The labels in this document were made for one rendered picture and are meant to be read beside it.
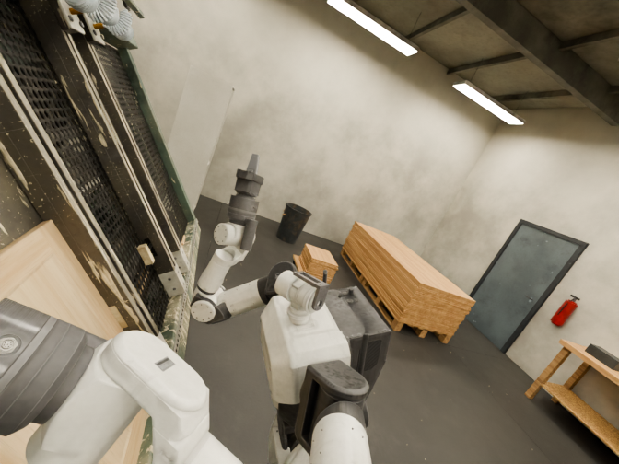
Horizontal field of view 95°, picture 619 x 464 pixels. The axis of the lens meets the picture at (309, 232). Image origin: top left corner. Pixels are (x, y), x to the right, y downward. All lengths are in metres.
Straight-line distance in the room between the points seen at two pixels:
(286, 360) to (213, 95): 4.16
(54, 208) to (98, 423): 0.59
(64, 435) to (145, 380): 0.08
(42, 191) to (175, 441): 0.65
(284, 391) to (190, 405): 0.43
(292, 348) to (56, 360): 0.46
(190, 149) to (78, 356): 4.36
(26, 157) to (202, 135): 3.83
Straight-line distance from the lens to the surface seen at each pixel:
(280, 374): 0.70
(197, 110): 4.58
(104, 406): 0.34
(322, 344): 0.69
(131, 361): 0.32
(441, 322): 4.63
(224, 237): 0.87
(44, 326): 0.34
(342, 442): 0.49
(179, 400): 0.32
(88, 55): 1.44
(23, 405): 0.33
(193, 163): 4.64
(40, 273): 0.79
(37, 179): 0.85
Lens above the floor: 1.73
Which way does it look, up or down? 15 degrees down
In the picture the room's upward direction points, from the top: 25 degrees clockwise
